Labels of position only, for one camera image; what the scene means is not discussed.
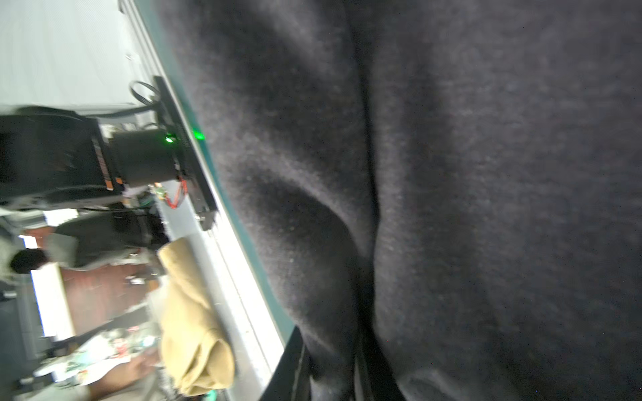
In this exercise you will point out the beige cloth outside cell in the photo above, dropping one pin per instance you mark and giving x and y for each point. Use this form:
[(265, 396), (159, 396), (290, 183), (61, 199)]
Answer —
[(194, 347)]

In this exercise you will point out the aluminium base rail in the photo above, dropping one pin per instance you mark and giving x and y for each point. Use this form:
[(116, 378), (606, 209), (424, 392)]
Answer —
[(250, 328)]

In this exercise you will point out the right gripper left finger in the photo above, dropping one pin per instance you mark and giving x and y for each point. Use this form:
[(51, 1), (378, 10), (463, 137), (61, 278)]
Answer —
[(291, 379)]

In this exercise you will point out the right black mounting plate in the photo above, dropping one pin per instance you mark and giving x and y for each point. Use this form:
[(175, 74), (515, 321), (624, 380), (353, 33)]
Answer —
[(168, 116)]

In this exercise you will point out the dark grey long pants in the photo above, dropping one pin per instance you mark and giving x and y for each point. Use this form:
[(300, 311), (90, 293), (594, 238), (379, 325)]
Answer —
[(462, 179)]

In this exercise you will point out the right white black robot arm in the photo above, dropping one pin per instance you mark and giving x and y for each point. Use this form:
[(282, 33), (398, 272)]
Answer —
[(54, 158)]

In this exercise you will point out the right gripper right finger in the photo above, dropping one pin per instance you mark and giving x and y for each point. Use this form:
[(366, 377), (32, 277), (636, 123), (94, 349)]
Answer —
[(373, 378)]

